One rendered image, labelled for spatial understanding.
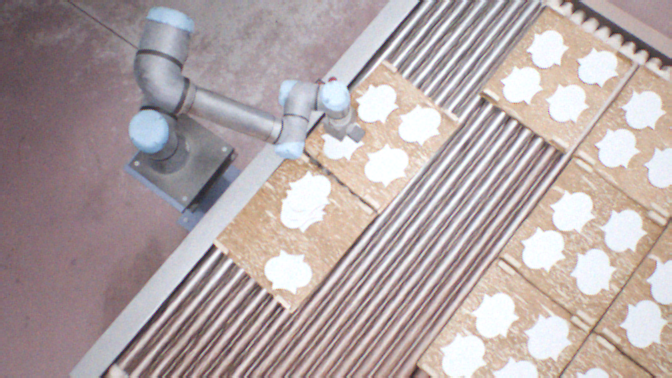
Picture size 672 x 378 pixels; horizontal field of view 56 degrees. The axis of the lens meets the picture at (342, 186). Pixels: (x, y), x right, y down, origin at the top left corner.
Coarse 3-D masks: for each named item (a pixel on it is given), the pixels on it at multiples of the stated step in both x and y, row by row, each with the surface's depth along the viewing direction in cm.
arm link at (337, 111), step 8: (320, 88) 172; (328, 88) 170; (336, 88) 170; (344, 88) 170; (320, 96) 171; (328, 96) 169; (336, 96) 169; (344, 96) 169; (320, 104) 172; (328, 104) 170; (336, 104) 169; (344, 104) 171; (328, 112) 175; (336, 112) 174; (344, 112) 176
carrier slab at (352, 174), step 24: (384, 72) 215; (360, 96) 213; (408, 96) 212; (360, 120) 211; (312, 144) 209; (384, 144) 208; (408, 144) 208; (432, 144) 207; (336, 168) 207; (360, 168) 206; (408, 168) 205; (360, 192) 204; (384, 192) 204
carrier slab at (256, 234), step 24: (288, 168) 208; (312, 168) 207; (264, 192) 206; (336, 192) 205; (240, 216) 204; (264, 216) 204; (336, 216) 203; (360, 216) 202; (240, 240) 202; (264, 240) 202; (288, 240) 202; (312, 240) 201; (336, 240) 201; (240, 264) 200; (264, 264) 200; (312, 264) 199; (264, 288) 198; (312, 288) 197
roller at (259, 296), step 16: (496, 0) 221; (496, 16) 221; (480, 32) 219; (464, 48) 217; (448, 64) 216; (432, 80) 215; (352, 192) 208; (256, 304) 199; (240, 320) 198; (224, 336) 197; (208, 352) 196; (208, 368) 196
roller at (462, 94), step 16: (544, 0) 221; (528, 16) 219; (512, 32) 218; (496, 48) 216; (480, 64) 216; (480, 80) 215; (464, 96) 213; (272, 320) 198; (272, 336) 196; (256, 352) 195; (240, 368) 194
